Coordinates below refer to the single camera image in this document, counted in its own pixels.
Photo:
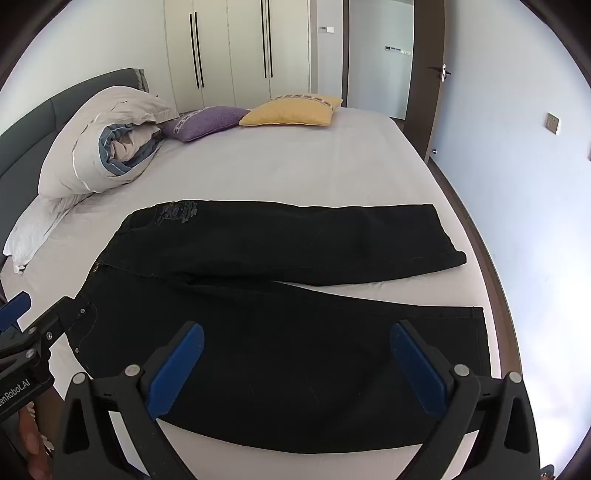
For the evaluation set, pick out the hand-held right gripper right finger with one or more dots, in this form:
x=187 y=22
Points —
x=418 y=374

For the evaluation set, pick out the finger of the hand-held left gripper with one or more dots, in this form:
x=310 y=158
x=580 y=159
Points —
x=14 y=310
x=60 y=321

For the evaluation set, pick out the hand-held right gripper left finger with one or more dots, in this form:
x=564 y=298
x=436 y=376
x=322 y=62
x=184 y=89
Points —
x=178 y=369

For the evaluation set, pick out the black pants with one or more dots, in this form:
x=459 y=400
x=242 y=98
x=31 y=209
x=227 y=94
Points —
x=277 y=346

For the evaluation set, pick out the person's left hand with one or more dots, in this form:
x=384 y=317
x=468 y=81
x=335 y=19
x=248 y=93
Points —
x=33 y=438

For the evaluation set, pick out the white pillow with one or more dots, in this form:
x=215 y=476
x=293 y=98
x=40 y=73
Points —
x=32 y=230

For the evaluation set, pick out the folded white duvet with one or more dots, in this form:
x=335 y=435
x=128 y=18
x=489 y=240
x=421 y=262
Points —
x=69 y=152

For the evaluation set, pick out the grey upholstered headboard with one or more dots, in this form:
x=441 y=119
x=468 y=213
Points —
x=27 y=138

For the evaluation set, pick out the bed with white sheet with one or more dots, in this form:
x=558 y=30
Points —
x=300 y=161

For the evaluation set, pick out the purple cushion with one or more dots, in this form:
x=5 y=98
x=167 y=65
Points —
x=203 y=122

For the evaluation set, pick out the brown door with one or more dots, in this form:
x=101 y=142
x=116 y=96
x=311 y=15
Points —
x=429 y=101

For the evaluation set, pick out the yellow cushion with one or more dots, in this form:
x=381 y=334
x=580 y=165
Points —
x=286 y=113

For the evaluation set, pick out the white wardrobe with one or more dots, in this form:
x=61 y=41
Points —
x=231 y=46

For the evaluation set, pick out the grey wall socket plate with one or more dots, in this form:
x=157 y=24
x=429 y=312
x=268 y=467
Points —
x=552 y=123

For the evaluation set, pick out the white wall control panel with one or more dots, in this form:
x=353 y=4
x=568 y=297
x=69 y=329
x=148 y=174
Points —
x=398 y=50

